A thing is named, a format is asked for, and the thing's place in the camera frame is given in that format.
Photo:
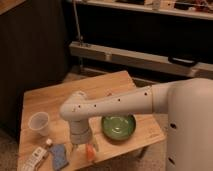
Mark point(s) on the clear plastic cup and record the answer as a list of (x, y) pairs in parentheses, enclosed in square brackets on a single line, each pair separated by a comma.
[(39, 122)]

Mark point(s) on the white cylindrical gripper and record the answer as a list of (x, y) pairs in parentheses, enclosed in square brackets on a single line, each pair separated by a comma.
[(80, 133)]

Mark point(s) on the wooden table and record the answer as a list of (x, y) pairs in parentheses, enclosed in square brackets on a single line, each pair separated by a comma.
[(143, 152)]

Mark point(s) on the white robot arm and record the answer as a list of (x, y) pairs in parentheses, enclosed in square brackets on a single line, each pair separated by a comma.
[(187, 103)]

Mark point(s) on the orange pepper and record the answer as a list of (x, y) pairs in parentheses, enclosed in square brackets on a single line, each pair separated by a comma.
[(90, 153)]

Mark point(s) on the long grey case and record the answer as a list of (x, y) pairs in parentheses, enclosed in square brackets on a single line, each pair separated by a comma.
[(139, 60)]

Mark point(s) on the metal stand pole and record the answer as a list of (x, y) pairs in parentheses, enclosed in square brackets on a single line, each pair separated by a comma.
[(80, 39)]

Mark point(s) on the green bowl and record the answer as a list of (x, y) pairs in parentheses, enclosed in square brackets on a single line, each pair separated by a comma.
[(118, 128)]

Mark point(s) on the small brown-capped bottle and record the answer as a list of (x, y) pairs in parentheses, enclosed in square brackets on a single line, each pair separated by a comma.
[(49, 142)]

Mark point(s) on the black case handle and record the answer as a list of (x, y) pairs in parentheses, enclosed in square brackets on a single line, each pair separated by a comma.
[(182, 62)]

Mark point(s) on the blue cloth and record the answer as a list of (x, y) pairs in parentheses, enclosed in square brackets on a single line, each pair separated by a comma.
[(59, 160)]

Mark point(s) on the upper wooden shelf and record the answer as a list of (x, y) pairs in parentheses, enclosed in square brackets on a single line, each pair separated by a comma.
[(144, 8)]

